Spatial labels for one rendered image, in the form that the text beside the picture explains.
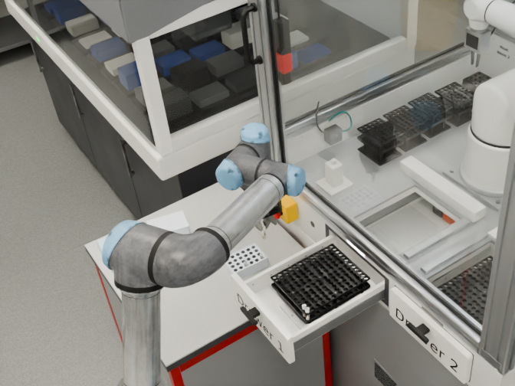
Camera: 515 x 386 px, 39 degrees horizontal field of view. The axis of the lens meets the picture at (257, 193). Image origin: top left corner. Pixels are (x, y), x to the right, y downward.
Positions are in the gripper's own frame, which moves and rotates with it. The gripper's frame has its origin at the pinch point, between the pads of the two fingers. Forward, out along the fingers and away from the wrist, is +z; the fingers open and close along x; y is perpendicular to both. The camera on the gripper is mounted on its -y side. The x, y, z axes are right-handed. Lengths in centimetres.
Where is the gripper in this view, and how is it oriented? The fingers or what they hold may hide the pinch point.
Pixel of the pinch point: (261, 224)
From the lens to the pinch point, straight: 211.2
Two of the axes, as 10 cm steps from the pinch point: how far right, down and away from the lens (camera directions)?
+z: 0.9, 7.7, 6.4
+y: 4.4, 5.4, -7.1
